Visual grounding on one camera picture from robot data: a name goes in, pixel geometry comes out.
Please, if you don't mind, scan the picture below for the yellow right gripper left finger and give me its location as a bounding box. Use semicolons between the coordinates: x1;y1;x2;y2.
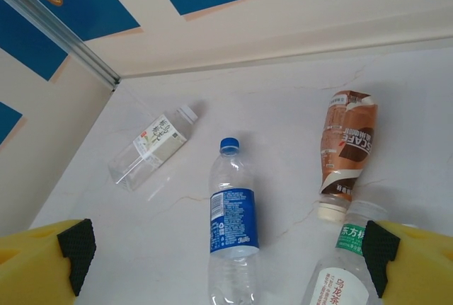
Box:
0;218;97;305

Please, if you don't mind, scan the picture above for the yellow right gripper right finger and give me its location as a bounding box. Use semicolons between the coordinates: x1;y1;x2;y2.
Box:
361;219;453;305

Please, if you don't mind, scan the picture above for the crushed brown coffee bottle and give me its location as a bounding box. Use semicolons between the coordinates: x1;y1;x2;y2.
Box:
317;90;379;222

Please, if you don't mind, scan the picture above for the square clear bottle white cap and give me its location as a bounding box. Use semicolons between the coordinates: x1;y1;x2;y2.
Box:
108;105;199;192

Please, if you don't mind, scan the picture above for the clear bottle blue label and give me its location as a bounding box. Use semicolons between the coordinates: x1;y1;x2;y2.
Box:
207;137;261;305

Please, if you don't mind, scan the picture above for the clear tea bottle green neck label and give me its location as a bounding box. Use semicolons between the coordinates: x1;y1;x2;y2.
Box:
300;200;389;305

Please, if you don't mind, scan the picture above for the aluminium rail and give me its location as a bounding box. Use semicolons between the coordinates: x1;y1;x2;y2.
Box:
0;0;123;92

